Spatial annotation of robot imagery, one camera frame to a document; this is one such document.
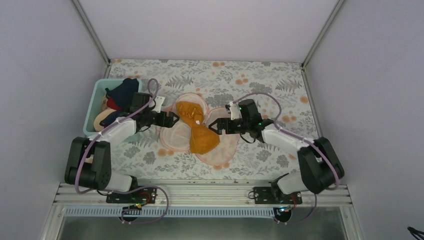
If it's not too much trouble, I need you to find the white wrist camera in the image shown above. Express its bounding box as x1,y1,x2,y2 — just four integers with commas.
152,95,165,113
225,102,240,120

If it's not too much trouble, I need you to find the navy beige bra lower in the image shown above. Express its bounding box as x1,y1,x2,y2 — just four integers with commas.
93,108,128,132

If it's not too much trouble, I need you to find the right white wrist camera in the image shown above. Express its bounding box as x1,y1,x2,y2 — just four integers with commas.
225,102,240,120

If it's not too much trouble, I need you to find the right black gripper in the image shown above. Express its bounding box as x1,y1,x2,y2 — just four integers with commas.
209,117,250,135

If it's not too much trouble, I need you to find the floral patterned table mat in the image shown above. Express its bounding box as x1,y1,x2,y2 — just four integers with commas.
108,59,319,180

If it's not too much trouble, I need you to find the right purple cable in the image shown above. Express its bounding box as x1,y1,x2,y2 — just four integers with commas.
231,92,341,225

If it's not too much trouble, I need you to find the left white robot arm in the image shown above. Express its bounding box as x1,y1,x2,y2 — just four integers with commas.
64,92,180,203

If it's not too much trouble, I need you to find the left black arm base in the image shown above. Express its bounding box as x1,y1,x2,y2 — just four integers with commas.
106,187,158,216

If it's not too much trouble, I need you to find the orange lace bra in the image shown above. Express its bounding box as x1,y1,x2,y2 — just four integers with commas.
176,101,220,155

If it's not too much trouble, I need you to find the light blue plastic bin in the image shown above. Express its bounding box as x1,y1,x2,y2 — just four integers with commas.
83,78,124,137

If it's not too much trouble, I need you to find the navy red bra upper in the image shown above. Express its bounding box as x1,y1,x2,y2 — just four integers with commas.
105,78,140,111

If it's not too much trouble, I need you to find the purple cable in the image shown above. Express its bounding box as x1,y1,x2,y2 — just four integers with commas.
231,92,341,225
74,78,161,195

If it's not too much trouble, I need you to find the peach floral mesh laundry bag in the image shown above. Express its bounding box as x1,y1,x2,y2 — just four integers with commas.
159,93,239,169

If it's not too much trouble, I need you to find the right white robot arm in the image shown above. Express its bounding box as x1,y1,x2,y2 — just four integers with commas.
207,99,345,204

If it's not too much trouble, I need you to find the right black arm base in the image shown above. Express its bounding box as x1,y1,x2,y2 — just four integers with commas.
247,186,303,223

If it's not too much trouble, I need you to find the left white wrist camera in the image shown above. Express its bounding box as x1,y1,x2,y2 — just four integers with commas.
152,95,165,113

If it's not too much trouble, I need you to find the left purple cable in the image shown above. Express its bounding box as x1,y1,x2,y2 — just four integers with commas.
74,78,161,195

